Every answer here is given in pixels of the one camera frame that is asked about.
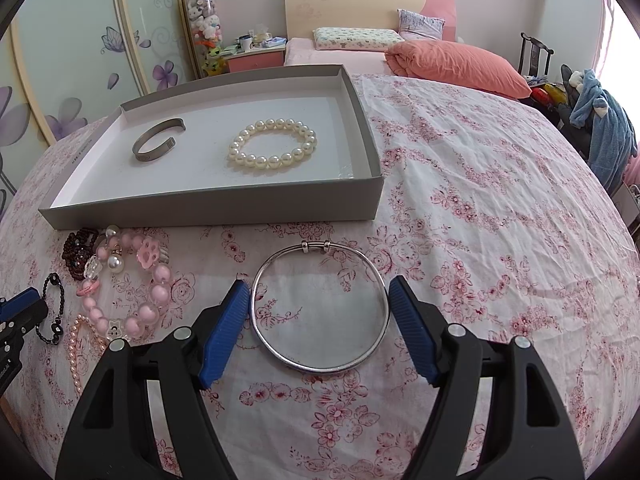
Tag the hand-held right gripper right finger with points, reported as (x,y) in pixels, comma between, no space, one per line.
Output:
(415,335)

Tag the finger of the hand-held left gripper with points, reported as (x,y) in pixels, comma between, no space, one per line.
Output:
(9,355)
(22,300)

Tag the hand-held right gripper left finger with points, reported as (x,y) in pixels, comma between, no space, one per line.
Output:
(225,340)

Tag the pink pearl strand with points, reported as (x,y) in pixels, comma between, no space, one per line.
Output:
(74,355)

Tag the silver bangle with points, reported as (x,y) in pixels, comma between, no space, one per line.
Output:
(314,247)

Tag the grey shallow cardboard box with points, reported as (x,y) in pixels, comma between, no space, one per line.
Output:
(225,206)

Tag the pink floral bedsheet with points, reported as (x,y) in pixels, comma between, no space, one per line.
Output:
(500,260)

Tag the folded orange quilt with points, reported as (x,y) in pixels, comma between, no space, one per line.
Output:
(450,67)

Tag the floral sliding door wardrobe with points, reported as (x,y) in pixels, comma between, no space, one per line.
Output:
(75,35)

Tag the pink curtain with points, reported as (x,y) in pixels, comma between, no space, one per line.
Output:
(634,172)

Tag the pile of colourful clothes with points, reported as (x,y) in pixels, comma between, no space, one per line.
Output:
(547,94)

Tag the blue plush garment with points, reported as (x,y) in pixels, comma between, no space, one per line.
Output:
(605,130)

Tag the pink and cream nightstand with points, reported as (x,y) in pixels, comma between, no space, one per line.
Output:
(255,59)

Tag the pink bed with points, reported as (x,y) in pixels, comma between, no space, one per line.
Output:
(340,60)

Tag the white mug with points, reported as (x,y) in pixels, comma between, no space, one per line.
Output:
(245,44)

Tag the cream patterned pillow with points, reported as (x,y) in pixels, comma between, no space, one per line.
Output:
(355,39)

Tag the dark wooden chair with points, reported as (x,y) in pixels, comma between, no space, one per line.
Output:
(530,55)

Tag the purple floral pillow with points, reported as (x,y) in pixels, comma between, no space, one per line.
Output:
(420,22)

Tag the clear plush toy tube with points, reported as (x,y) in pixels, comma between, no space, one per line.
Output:
(205,20)

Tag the cream and pink headboard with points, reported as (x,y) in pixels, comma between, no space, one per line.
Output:
(350,5)

